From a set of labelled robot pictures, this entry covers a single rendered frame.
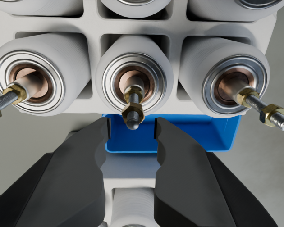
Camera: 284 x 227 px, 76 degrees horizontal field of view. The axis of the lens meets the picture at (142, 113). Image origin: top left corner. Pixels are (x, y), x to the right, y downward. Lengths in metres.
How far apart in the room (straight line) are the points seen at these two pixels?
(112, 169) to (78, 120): 0.19
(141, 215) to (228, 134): 0.27
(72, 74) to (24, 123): 0.41
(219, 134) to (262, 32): 0.28
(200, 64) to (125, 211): 0.30
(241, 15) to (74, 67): 0.19
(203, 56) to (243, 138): 0.45
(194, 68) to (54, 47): 0.17
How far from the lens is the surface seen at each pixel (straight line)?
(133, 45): 0.21
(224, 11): 0.23
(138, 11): 0.21
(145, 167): 0.43
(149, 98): 0.22
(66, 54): 0.24
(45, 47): 0.23
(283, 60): 0.59
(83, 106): 0.32
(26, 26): 0.31
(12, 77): 0.25
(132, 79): 0.20
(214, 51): 0.23
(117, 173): 0.42
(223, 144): 0.50
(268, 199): 0.92
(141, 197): 0.42
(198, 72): 0.23
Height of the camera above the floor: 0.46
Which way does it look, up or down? 62 degrees down
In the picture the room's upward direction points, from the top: 177 degrees clockwise
